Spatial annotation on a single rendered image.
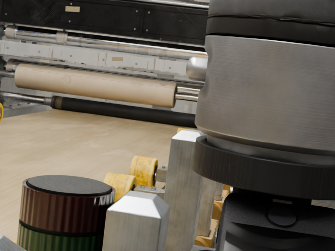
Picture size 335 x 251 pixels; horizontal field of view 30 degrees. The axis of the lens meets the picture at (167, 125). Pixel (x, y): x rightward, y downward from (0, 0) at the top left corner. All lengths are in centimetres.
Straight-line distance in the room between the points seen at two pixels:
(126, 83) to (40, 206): 263
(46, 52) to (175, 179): 251
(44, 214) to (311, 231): 20
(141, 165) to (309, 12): 123
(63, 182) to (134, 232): 6
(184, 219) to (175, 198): 2
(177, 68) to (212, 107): 272
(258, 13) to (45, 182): 22
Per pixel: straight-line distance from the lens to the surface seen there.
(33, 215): 40
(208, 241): 90
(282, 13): 23
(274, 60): 23
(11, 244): 16
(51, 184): 41
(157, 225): 39
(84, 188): 40
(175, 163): 63
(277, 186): 23
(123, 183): 120
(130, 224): 39
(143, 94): 299
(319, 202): 145
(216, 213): 112
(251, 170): 23
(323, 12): 23
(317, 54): 23
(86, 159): 181
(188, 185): 63
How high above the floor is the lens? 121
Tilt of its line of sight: 6 degrees down
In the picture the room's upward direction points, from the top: 7 degrees clockwise
